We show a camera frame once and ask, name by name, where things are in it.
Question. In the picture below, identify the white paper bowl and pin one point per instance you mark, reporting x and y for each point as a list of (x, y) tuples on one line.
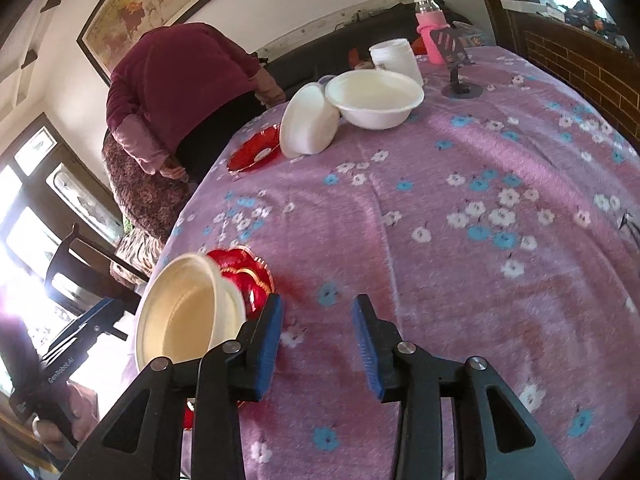
[(375, 100), (307, 122)]

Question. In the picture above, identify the patterned chair cushion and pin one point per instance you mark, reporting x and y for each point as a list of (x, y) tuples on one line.
[(137, 260)]

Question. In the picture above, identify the pile of dark tools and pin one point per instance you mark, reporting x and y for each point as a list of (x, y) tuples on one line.
[(590, 15)]

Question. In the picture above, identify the framed wall painting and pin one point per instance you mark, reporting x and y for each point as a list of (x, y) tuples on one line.
[(150, 5)]

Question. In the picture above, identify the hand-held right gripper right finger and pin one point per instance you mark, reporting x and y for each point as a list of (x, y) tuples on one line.
[(367, 345)]

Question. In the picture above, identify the orange cloth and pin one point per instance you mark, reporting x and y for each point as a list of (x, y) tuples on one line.
[(361, 59)]

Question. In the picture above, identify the person's left hand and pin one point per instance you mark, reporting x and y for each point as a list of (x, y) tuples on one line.
[(50, 435)]

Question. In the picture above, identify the red glass plate gold rim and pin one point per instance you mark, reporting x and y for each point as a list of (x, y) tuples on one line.
[(255, 152), (250, 280)]

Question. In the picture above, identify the bottle with pink sleeve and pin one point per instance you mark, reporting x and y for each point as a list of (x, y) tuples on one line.
[(431, 30)]

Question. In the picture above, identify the glass panel door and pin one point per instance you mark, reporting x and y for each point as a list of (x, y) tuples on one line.
[(40, 195)]

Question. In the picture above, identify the black sofa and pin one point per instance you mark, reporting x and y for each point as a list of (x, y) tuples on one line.
[(320, 55)]

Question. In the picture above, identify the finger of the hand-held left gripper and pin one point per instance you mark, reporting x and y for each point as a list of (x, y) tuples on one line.
[(100, 317)]

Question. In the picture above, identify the grey phone stand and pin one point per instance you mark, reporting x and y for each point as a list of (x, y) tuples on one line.
[(457, 67)]

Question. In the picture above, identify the person's left forearm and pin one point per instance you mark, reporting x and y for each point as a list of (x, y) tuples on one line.
[(82, 407)]

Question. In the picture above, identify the brown brick-pattern cabinet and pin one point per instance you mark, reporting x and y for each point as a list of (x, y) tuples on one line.
[(575, 70)]

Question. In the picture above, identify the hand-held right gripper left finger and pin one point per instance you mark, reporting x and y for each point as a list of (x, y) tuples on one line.
[(265, 350)]

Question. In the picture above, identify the purple floral tablecloth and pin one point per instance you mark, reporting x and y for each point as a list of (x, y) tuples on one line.
[(425, 210)]

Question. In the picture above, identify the white plastic container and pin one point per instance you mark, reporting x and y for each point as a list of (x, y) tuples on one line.
[(397, 60)]

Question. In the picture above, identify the dark wooden chair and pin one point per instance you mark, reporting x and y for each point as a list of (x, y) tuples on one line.
[(85, 265)]

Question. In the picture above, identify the cream paper bowl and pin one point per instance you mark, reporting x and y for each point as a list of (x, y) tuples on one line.
[(236, 285), (175, 310)]

